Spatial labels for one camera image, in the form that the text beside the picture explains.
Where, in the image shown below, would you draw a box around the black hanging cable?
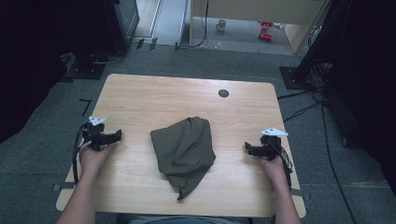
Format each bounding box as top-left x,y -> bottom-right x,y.
175,0 -> 210,51

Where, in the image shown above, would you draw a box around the olive green shorts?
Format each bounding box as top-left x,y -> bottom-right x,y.
149,116 -> 217,202

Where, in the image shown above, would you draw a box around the black cable at cabinet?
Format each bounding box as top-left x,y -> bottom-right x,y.
89,50 -> 126,65

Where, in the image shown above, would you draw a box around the beige wooden desk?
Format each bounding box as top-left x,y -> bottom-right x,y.
189,0 -> 332,56

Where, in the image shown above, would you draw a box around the person's left hand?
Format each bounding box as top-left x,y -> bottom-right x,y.
78,142 -> 117,177

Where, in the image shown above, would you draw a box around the hand-held gripper black cable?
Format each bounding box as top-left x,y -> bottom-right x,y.
71,121 -> 92,185
274,142 -> 294,190

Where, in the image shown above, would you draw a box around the person's grey clothing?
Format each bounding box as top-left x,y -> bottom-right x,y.
116,212 -> 254,224

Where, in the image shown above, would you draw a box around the grey mug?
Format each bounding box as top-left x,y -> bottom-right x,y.
215,19 -> 228,33

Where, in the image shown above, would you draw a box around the person's right hand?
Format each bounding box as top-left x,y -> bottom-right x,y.
259,154 -> 290,189

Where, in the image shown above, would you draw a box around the long black floor cable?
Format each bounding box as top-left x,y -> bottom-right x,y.
319,102 -> 358,224

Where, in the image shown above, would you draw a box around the black stand column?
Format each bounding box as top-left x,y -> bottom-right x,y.
293,0 -> 347,82

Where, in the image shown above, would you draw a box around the left hand-held gripper black cable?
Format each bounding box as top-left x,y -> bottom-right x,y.
71,121 -> 92,185

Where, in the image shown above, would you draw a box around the black cabinet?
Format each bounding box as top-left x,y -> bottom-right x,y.
102,0 -> 141,54

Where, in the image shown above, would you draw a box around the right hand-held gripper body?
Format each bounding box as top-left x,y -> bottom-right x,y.
260,127 -> 290,161

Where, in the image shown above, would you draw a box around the dark curtain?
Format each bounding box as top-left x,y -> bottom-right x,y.
0,0 -> 106,145
323,0 -> 396,198

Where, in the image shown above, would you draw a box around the right hand-held gripper black cable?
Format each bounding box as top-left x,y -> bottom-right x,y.
274,142 -> 294,190

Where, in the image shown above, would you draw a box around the bundle of black cables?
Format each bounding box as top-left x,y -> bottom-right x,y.
306,59 -> 334,91

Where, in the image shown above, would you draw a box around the black stand base plate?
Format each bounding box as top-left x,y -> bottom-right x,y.
60,51 -> 107,84
278,65 -> 314,91

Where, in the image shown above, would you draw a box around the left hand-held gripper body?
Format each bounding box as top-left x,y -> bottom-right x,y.
81,116 -> 108,152

